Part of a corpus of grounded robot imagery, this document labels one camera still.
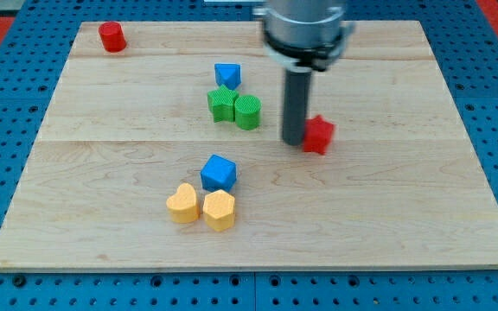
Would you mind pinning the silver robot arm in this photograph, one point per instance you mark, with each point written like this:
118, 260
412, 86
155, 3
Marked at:
304, 35

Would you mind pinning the blue cube block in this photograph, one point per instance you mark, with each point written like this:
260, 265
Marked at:
218, 173

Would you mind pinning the green cylinder block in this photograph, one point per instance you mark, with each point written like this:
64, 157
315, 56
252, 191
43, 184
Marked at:
247, 110

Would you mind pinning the yellow hexagon block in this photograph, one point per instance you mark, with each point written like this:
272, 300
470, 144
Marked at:
219, 210

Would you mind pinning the green star block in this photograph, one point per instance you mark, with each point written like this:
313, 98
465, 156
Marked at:
221, 103

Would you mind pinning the red star block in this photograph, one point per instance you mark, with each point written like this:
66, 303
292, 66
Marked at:
318, 135

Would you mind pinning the wooden board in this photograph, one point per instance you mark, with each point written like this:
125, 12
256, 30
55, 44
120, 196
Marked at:
399, 188

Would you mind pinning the blue triangular block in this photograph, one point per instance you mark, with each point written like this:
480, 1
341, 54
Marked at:
228, 75

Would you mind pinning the yellow heart block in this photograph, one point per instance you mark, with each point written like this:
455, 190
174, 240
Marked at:
183, 205

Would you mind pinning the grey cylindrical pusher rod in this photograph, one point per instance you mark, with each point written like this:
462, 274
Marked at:
295, 106

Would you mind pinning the red cylinder block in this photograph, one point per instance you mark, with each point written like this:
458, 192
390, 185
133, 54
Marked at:
112, 36

